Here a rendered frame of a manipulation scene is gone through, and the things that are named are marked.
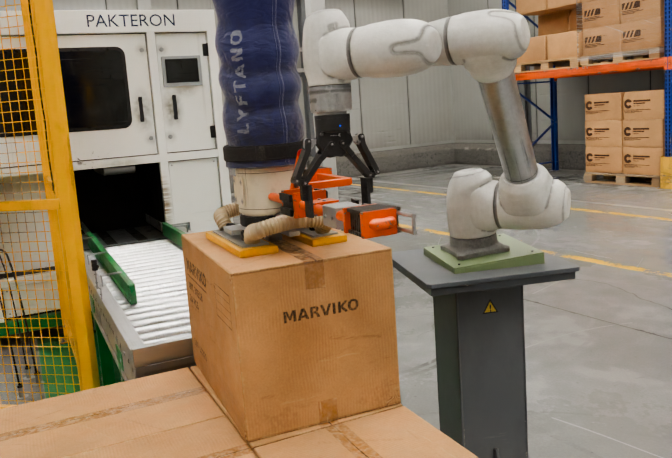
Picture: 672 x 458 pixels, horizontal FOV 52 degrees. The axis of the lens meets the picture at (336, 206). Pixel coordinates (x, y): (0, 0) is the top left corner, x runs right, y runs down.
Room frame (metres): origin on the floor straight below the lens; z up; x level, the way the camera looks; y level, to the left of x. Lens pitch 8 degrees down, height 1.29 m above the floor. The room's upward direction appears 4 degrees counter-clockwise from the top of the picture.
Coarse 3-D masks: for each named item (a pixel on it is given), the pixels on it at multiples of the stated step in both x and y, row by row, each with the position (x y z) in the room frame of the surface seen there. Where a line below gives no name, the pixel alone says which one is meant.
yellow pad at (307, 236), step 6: (300, 228) 1.87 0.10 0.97; (306, 228) 1.86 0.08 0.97; (312, 228) 1.82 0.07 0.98; (282, 234) 1.92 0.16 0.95; (300, 234) 1.81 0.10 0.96; (306, 234) 1.79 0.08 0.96; (312, 234) 1.77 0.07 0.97; (318, 234) 1.76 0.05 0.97; (324, 234) 1.76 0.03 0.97; (330, 234) 1.77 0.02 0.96; (336, 234) 1.77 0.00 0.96; (342, 234) 1.76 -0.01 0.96; (300, 240) 1.79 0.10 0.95; (306, 240) 1.75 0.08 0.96; (312, 240) 1.72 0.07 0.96; (318, 240) 1.73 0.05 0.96; (324, 240) 1.73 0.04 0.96; (330, 240) 1.74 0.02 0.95; (336, 240) 1.75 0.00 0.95; (342, 240) 1.75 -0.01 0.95; (312, 246) 1.72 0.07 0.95
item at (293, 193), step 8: (288, 192) 1.65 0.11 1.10; (296, 192) 1.66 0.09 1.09; (312, 192) 1.59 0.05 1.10; (320, 192) 1.60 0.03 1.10; (288, 200) 1.58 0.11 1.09; (296, 200) 1.58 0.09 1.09; (280, 208) 1.64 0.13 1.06; (288, 208) 1.59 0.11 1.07; (296, 208) 1.57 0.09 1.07; (296, 216) 1.57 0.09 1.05; (304, 216) 1.58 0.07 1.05
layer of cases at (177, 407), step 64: (128, 384) 1.91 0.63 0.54; (192, 384) 1.87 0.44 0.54; (0, 448) 1.56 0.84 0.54; (64, 448) 1.53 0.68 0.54; (128, 448) 1.51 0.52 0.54; (192, 448) 1.49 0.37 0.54; (256, 448) 1.47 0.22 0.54; (320, 448) 1.45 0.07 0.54; (384, 448) 1.43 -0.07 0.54; (448, 448) 1.41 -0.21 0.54
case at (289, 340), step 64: (192, 256) 1.91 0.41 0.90; (256, 256) 1.66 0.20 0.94; (320, 256) 1.60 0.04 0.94; (384, 256) 1.64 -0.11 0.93; (192, 320) 2.00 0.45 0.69; (256, 320) 1.51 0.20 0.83; (320, 320) 1.57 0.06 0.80; (384, 320) 1.63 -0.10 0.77; (256, 384) 1.51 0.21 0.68; (320, 384) 1.57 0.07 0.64; (384, 384) 1.63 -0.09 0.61
